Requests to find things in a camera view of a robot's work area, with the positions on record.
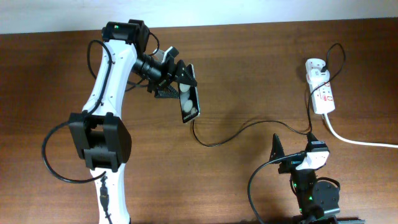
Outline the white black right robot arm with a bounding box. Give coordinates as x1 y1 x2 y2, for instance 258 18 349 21
269 134 340 223

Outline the white power strip cord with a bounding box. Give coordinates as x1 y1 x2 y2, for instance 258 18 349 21
322 113 398 149

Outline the black smartphone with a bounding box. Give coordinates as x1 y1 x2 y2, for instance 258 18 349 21
178 83 200 123

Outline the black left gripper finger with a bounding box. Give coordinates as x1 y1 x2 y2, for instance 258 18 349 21
154 85 179 99
175 60 197 87

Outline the white usb charger adapter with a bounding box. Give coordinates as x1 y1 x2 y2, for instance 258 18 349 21
307 68 330 85

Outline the white power strip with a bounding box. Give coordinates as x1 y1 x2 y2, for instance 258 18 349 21
305 58 335 114

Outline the black usb charging cable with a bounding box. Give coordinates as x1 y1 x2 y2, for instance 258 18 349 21
192 42 346 147

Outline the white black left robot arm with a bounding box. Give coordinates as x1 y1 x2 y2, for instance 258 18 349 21
68 19 200 223

